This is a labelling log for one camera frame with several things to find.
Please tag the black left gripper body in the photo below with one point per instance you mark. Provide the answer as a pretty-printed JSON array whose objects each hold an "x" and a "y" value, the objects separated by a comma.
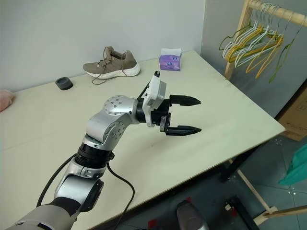
[{"x": 159, "y": 112}]

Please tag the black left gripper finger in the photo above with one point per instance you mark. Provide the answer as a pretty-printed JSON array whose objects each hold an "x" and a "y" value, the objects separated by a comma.
[
  {"x": 184, "y": 130},
  {"x": 185, "y": 100}
]

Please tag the green shorts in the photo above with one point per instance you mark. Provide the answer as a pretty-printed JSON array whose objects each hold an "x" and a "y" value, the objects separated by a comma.
[{"x": 297, "y": 167}]

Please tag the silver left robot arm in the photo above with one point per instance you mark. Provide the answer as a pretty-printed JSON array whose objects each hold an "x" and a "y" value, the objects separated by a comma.
[{"x": 105, "y": 124}]

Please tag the purple tissue pack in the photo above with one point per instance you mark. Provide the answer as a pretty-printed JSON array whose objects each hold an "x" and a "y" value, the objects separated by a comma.
[{"x": 170, "y": 62}]

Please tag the taupe sneaker with white sole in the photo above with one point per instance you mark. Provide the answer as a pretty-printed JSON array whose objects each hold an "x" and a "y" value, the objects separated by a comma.
[{"x": 115, "y": 64}]

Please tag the wooden clothes rack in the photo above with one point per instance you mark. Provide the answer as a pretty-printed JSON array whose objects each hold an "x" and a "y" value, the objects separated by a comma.
[{"x": 237, "y": 45}]

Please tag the dark rounded shape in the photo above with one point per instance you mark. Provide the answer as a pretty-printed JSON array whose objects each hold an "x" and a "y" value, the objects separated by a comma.
[{"x": 192, "y": 218}]

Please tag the small red part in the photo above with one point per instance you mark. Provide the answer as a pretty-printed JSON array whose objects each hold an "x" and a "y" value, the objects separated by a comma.
[{"x": 153, "y": 223}]

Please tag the black round container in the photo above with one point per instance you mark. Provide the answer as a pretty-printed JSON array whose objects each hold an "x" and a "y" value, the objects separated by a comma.
[{"x": 63, "y": 83}]

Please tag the brown cardboard box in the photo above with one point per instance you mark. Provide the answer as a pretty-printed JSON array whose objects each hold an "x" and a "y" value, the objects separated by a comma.
[{"x": 296, "y": 117}]

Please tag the pink cloth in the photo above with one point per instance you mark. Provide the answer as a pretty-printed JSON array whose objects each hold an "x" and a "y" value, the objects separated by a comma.
[{"x": 6, "y": 100}]

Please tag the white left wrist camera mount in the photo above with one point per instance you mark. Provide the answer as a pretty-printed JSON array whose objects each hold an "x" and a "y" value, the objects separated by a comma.
[{"x": 156, "y": 93}]

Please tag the black table frame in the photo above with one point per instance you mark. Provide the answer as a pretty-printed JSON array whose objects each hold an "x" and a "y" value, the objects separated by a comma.
[{"x": 227, "y": 167}]

